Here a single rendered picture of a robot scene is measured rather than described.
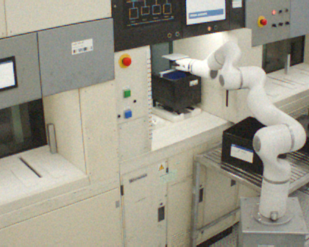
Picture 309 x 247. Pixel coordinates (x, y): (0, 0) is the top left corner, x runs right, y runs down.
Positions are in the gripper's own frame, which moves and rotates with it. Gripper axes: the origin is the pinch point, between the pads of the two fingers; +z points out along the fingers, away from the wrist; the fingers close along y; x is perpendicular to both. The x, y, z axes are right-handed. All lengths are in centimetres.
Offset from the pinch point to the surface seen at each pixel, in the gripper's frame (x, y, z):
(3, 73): 24, -114, -31
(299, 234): -44, -31, -116
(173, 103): -20.2, -10.5, -10.7
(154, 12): 37, -38, -30
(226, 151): -36, -9, -51
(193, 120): -32.0, 0.8, -15.0
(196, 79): -10.3, 7.0, -10.7
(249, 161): -37, -7, -66
